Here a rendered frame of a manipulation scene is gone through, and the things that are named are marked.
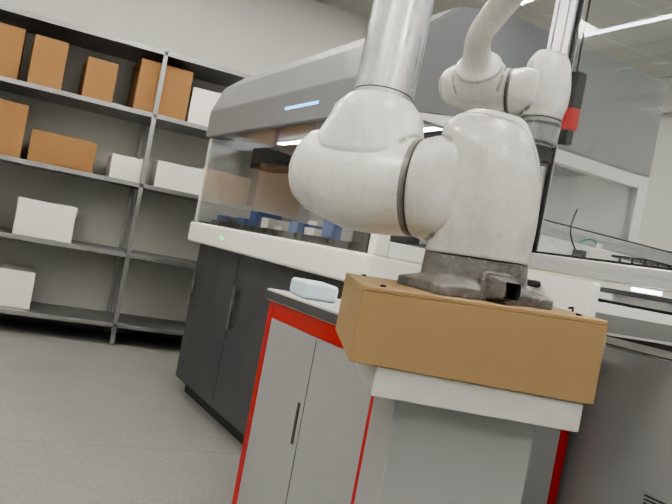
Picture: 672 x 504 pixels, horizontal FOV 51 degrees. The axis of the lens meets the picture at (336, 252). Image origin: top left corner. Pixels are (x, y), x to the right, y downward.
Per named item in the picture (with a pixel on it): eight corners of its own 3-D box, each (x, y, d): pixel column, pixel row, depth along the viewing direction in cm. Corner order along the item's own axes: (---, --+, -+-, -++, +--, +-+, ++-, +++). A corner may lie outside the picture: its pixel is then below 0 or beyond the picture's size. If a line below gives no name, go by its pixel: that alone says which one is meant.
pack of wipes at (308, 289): (336, 304, 182) (340, 287, 182) (301, 298, 179) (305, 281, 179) (321, 297, 197) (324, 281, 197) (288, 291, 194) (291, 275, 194)
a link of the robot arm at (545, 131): (557, 128, 161) (552, 153, 161) (517, 121, 162) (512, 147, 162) (565, 119, 152) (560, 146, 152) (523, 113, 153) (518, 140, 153)
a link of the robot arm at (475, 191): (520, 264, 95) (545, 102, 95) (394, 245, 103) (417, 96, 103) (538, 268, 110) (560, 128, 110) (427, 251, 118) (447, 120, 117)
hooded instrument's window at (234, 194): (368, 253, 220) (395, 110, 220) (195, 221, 376) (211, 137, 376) (613, 300, 276) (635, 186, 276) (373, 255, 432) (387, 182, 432)
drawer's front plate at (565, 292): (584, 340, 131) (595, 282, 131) (481, 314, 156) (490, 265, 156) (590, 341, 132) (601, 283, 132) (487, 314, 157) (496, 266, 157)
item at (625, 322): (585, 331, 133) (591, 300, 133) (493, 309, 156) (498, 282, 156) (712, 351, 153) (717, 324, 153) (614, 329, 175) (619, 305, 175)
